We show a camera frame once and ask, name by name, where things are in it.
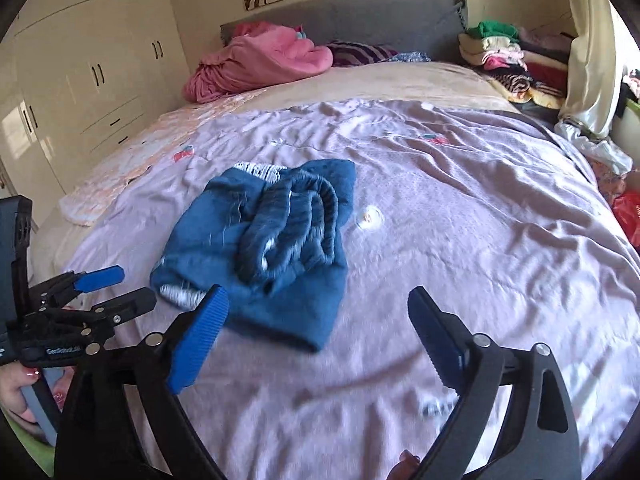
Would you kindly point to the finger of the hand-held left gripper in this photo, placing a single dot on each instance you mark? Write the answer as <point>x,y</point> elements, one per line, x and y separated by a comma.
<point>130,305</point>
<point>102,277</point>

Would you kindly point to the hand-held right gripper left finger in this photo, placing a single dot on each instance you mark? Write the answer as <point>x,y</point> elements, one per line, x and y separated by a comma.
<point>200,340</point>

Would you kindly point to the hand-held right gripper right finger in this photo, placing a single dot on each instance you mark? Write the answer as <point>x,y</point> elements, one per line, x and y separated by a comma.
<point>435,342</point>

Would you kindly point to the blue pants with lace trim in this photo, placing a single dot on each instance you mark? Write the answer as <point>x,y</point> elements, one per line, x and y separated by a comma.
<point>280,290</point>

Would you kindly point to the person's left forearm green sleeve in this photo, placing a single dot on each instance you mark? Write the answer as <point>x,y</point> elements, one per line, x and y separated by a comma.
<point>20,440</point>

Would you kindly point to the person's right hand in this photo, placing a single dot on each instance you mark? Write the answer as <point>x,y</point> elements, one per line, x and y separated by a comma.
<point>402,467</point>

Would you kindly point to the person's left hand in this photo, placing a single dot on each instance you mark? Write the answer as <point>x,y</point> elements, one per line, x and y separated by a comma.
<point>12,390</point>

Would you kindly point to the purple patterned quilt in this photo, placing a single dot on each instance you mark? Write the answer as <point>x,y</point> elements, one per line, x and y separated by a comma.
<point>450,235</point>

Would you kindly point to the peach floral sheet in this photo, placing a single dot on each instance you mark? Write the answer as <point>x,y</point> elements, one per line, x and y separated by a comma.
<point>150,145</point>

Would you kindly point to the cream wardrobe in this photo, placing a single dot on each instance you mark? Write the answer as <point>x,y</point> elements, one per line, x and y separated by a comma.
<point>100,70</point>

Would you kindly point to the red plastic bag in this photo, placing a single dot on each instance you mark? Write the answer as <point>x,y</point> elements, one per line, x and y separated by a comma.
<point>629,217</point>

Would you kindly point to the pink floral cloth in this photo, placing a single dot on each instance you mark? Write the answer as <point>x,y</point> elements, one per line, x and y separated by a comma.
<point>607,180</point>

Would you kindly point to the white plastic bag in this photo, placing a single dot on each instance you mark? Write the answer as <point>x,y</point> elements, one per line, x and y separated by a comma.
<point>597,147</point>

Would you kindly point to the pink blanket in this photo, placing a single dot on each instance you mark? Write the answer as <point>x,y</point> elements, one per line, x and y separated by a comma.
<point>255,60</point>

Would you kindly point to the blue floral cloth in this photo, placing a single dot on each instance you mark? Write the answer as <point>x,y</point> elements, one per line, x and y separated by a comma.
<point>410,57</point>

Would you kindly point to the stack of folded clothes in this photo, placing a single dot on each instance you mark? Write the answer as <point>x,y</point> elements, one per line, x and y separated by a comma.
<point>505,60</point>

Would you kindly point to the dark striped cloth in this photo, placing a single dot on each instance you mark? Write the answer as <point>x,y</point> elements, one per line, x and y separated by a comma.
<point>360,54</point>

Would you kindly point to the green storage box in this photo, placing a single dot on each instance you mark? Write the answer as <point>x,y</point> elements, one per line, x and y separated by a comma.
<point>632,110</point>

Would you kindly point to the grey upholstered headboard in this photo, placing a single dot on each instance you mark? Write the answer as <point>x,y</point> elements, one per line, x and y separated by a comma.
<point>375,25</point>

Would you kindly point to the cream curtain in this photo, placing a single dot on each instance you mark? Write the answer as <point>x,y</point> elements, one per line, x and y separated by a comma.
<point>595,60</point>

